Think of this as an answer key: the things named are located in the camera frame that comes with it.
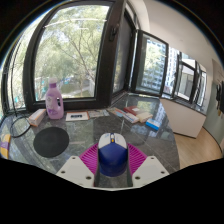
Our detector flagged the white framed card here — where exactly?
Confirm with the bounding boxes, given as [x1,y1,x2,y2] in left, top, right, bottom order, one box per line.
[64,110,91,123]

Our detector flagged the blue box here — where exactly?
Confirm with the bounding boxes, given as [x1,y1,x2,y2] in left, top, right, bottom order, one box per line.
[144,117,162,132]

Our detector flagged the purple detergent bottle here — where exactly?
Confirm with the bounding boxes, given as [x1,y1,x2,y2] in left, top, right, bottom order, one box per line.
[44,77,65,121]

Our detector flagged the orange and white carton box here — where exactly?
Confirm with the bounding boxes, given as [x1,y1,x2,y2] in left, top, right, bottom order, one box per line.
[27,108,48,128]

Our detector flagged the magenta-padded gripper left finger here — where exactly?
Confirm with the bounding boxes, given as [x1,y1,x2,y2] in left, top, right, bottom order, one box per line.
[55,142,101,189]

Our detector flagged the striped flat book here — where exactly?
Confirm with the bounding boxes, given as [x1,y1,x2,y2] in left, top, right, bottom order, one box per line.
[109,106,140,125]

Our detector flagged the red book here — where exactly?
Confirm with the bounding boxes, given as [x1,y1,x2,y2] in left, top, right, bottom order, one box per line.
[122,105,148,116]

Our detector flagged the beige book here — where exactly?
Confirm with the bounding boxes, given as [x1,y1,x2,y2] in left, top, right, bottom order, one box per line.
[136,111,154,124]

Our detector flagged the blue and white computer mouse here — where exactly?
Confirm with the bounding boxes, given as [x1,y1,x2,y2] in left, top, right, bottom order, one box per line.
[96,132,130,178]

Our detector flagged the round black mouse pad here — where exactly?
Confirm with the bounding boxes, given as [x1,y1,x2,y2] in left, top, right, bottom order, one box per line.
[32,126,71,159]

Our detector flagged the pale flat leaflet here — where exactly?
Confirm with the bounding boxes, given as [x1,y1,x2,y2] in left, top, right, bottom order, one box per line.
[88,108,111,119]

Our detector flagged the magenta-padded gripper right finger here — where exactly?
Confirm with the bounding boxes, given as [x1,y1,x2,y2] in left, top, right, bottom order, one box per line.
[126,142,171,188]

